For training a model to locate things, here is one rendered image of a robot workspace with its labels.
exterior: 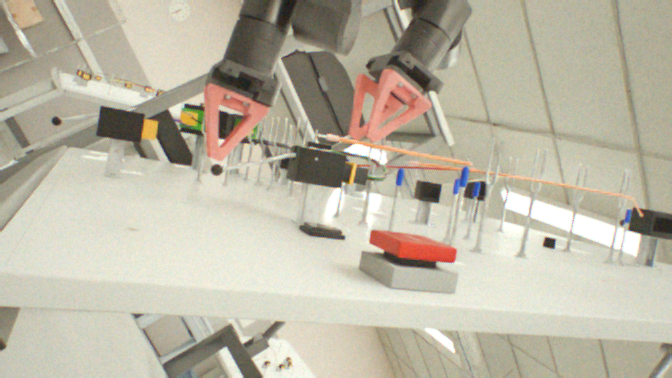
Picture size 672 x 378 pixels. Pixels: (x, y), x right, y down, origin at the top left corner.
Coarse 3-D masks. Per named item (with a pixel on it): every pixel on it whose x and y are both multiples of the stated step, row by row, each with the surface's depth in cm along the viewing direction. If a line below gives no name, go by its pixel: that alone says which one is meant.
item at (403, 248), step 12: (372, 240) 45; (384, 240) 44; (396, 240) 42; (408, 240) 43; (420, 240) 44; (432, 240) 45; (384, 252) 45; (396, 252) 42; (408, 252) 42; (420, 252) 42; (432, 252) 42; (444, 252) 43; (456, 252) 43; (408, 264) 43; (420, 264) 43; (432, 264) 44
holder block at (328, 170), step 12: (300, 156) 65; (312, 156) 65; (324, 156) 66; (336, 156) 66; (288, 168) 68; (300, 168) 65; (312, 168) 66; (324, 168) 66; (336, 168) 66; (300, 180) 65; (312, 180) 66; (324, 180) 66; (336, 180) 67
